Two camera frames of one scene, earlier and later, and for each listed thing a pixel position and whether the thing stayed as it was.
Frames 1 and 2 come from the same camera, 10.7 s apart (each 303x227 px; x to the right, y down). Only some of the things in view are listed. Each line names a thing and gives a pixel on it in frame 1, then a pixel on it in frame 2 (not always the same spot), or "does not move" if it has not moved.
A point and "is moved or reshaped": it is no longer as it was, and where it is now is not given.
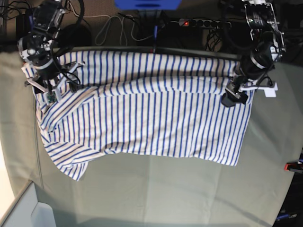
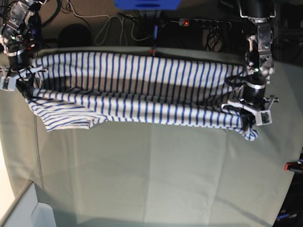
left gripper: (50, 95) → (8, 82)
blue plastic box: (148, 4) does not move
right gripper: (232, 95) → (248, 118)
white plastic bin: (27, 212) does not move
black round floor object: (77, 34) does not move
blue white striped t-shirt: (149, 103) is moved or reshaped
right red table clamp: (294, 166) does not move
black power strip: (204, 23) does not move
